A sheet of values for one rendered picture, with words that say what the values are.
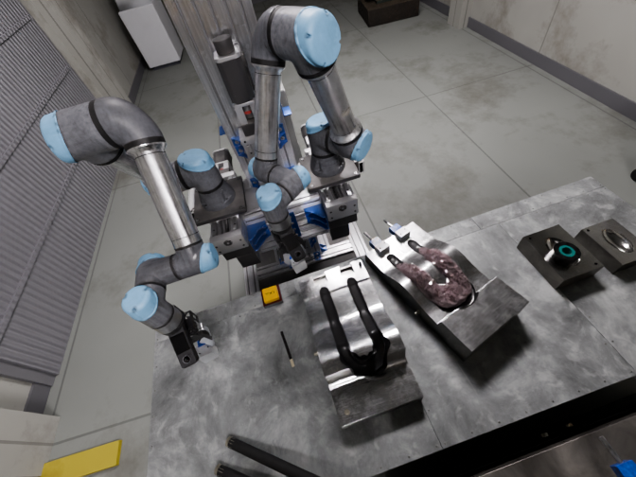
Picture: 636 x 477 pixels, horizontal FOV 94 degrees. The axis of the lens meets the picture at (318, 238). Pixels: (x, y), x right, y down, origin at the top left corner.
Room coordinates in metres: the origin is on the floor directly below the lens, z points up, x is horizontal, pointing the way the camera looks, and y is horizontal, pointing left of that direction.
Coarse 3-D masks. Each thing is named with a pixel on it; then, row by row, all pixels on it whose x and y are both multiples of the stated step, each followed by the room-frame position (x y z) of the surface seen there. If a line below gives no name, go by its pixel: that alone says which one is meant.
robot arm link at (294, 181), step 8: (280, 168) 0.78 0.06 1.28; (288, 168) 0.78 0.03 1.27; (296, 168) 0.75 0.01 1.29; (304, 168) 0.75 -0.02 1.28; (272, 176) 0.76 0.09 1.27; (280, 176) 0.74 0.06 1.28; (288, 176) 0.73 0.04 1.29; (296, 176) 0.72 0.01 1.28; (304, 176) 0.73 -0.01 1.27; (280, 184) 0.70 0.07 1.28; (288, 184) 0.70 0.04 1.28; (296, 184) 0.70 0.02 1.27; (304, 184) 0.71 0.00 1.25; (288, 192) 0.68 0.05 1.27; (296, 192) 0.69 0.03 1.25
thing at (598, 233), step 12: (588, 228) 0.50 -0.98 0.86; (600, 228) 0.49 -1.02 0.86; (612, 228) 0.47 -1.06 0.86; (624, 228) 0.46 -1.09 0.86; (588, 240) 0.46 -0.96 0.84; (600, 240) 0.44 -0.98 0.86; (612, 240) 0.44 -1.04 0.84; (624, 240) 0.42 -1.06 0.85; (600, 252) 0.41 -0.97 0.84; (612, 252) 0.39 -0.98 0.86; (624, 252) 0.38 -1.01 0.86; (612, 264) 0.36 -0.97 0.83; (624, 264) 0.34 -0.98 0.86
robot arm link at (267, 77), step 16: (256, 32) 0.90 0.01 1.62; (256, 48) 0.89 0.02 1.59; (256, 64) 0.88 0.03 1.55; (272, 64) 0.87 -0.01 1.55; (256, 80) 0.89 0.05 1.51; (272, 80) 0.87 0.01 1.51; (256, 96) 0.88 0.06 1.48; (272, 96) 0.86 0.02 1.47; (256, 112) 0.86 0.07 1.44; (272, 112) 0.85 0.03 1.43; (256, 128) 0.85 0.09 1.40; (272, 128) 0.84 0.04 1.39; (256, 144) 0.84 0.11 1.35; (272, 144) 0.83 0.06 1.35; (256, 160) 0.83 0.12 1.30; (272, 160) 0.81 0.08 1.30; (256, 176) 0.81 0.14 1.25
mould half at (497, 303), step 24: (432, 240) 0.63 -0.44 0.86; (384, 264) 0.59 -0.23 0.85; (432, 264) 0.51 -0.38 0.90; (408, 288) 0.45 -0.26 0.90; (480, 288) 0.39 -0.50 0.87; (504, 288) 0.35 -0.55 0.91; (432, 312) 0.35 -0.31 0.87; (456, 312) 0.31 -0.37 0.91; (480, 312) 0.29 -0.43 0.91; (504, 312) 0.27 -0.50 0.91; (456, 336) 0.24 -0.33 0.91; (480, 336) 0.23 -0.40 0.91
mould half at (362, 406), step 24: (312, 288) 0.55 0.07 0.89; (336, 288) 0.52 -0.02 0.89; (360, 288) 0.50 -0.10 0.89; (312, 312) 0.46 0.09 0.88; (384, 312) 0.38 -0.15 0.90; (360, 336) 0.32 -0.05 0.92; (336, 360) 0.26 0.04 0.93; (336, 384) 0.21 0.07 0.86; (360, 384) 0.20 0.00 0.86; (384, 384) 0.18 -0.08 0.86; (408, 384) 0.16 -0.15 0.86; (336, 408) 0.15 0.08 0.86; (360, 408) 0.13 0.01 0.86; (384, 408) 0.12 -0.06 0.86
